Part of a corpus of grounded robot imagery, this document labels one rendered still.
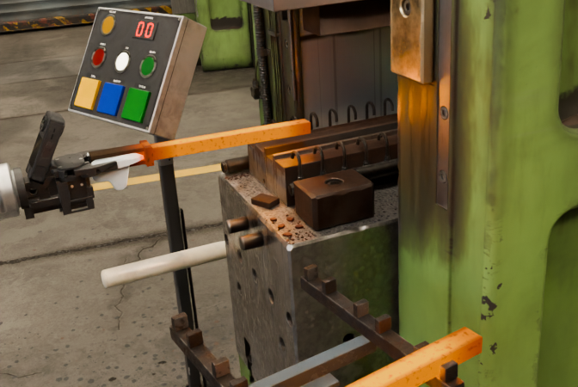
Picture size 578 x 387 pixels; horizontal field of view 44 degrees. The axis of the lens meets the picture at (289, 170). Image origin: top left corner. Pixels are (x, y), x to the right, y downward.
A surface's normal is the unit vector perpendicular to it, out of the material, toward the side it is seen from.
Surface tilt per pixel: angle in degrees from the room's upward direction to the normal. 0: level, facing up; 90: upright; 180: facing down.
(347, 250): 90
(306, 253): 90
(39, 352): 0
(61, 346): 0
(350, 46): 90
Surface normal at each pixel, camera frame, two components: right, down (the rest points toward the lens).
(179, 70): 0.74, 0.21
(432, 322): -0.92, 0.20
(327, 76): 0.39, 0.32
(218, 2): 0.15, 0.36
